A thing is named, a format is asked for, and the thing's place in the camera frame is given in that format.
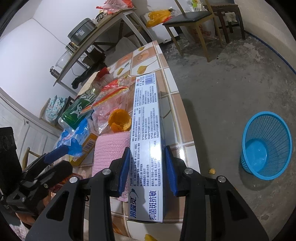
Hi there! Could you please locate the blue white toothpaste box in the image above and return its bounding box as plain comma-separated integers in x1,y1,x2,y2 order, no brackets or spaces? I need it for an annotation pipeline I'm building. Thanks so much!
128,72,165,222

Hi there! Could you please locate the pink foam mesh pad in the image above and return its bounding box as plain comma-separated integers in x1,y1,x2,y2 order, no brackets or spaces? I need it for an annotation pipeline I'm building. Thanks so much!
91,131,132,202

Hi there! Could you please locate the dark wooden stool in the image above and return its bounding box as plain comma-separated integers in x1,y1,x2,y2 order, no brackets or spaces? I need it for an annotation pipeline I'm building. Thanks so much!
210,1,246,44

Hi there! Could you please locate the blue mesh trash basket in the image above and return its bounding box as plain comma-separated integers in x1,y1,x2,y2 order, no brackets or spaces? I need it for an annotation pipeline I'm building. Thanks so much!
240,111,292,181

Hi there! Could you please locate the pink plastic bag on shelf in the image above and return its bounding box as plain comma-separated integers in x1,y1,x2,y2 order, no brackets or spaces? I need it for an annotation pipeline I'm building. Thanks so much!
96,0,134,14

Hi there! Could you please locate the yellow plastic bag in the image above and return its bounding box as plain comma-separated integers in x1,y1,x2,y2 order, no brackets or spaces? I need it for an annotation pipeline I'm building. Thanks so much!
146,9,172,28

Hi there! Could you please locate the wooden chair right side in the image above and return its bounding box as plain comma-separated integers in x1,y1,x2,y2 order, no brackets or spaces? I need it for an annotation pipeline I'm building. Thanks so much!
163,0,223,62

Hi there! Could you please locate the yellow white medicine box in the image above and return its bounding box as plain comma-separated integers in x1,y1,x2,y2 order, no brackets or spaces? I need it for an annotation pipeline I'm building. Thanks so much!
70,133,98,167

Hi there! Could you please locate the clear plastic bowl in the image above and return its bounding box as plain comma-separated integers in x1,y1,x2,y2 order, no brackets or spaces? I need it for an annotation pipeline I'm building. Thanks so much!
56,50,72,69

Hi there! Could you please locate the wooden chair near door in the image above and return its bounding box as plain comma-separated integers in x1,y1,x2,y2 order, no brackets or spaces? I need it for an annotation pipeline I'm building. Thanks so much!
21,146,42,170

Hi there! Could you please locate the grey side table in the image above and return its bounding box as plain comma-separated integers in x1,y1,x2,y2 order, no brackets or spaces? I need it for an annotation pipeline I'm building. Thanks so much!
53,6,158,93

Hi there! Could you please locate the orange peel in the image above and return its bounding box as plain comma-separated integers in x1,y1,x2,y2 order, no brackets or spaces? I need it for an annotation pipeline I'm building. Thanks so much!
108,109,132,133

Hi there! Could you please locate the floral cushion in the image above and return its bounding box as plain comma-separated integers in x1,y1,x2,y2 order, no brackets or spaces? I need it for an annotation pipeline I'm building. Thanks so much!
45,95,66,123

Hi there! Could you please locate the grey rice cooker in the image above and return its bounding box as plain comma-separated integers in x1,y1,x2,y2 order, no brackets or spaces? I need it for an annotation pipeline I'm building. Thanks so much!
68,18,96,46

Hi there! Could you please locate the white door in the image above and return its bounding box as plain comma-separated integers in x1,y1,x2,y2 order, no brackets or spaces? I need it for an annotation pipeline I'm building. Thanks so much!
1,91,61,162

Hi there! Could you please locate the green label plastic bottle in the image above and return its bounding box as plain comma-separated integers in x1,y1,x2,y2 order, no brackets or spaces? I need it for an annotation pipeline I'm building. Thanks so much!
58,67,112,133

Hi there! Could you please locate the metal water bottle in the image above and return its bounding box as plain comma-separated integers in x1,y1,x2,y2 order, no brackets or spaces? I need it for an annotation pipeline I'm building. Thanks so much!
50,66,60,79

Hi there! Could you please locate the blue plastic wrapper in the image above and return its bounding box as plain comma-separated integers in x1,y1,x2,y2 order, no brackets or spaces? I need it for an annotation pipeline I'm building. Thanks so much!
54,118,94,157

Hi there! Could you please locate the patterned dining table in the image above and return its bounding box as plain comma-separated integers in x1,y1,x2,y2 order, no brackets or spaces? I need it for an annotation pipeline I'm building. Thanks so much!
108,41,200,240

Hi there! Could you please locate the wooden chair with cushion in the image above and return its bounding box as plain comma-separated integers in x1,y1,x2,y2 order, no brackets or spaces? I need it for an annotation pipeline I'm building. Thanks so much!
39,95,74,130

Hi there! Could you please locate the clear red printed bag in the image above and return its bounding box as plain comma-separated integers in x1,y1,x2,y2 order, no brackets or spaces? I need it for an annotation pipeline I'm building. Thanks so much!
91,75,135,135

